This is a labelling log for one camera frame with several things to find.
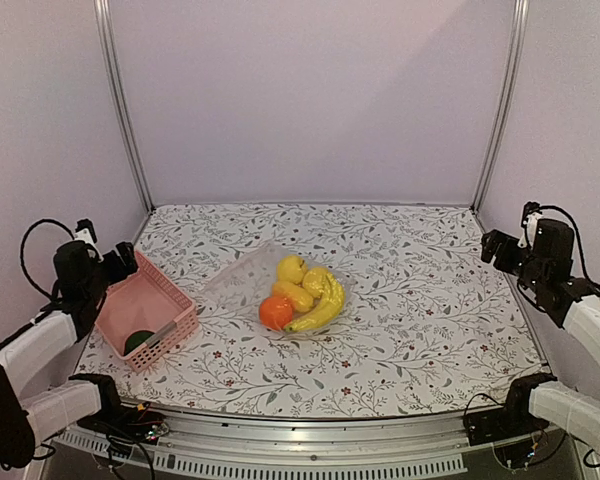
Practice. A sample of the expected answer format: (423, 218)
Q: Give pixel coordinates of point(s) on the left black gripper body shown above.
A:
(118, 271)

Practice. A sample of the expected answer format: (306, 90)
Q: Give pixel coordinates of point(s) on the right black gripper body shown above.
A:
(504, 261)

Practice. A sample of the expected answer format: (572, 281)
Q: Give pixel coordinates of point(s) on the clear zip top bag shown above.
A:
(244, 284)

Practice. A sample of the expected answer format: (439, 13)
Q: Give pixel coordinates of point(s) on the orange fruit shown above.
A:
(275, 312)

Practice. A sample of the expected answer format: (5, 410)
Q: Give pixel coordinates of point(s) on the yellow lemon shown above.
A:
(291, 269)

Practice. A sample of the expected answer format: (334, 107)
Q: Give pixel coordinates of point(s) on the yellow banana bunch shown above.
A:
(330, 305)

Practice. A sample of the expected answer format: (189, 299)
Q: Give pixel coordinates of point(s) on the yellow mango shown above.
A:
(316, 282)
(300, 300)

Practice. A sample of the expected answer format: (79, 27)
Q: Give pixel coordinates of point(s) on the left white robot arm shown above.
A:
(77, 299)

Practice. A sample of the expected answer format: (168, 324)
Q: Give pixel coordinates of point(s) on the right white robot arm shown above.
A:
(541, 260)

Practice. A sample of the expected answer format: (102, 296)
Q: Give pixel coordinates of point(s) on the pink plastic basket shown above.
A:
(146, 300)

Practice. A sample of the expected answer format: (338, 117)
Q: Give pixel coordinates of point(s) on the green avocado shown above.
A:
(137, 339)

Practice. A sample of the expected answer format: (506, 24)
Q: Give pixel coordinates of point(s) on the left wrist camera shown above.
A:
(85, 232)

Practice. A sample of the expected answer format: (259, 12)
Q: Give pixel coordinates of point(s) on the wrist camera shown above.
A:
(85, 232)
(529, 222)

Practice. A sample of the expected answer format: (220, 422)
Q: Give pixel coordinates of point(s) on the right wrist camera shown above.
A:
(529, 222)

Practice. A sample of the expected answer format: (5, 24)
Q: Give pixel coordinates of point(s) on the front aluminium rail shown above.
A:
(207, 445)

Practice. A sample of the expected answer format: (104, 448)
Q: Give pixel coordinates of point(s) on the right aluminium frame post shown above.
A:
(505, 101)

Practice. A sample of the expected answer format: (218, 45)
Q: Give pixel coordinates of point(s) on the aluminium frame post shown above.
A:
(505, 101)
(114, 75)

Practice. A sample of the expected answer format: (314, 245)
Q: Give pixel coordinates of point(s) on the left aluminium frame post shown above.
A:
(114, 75)

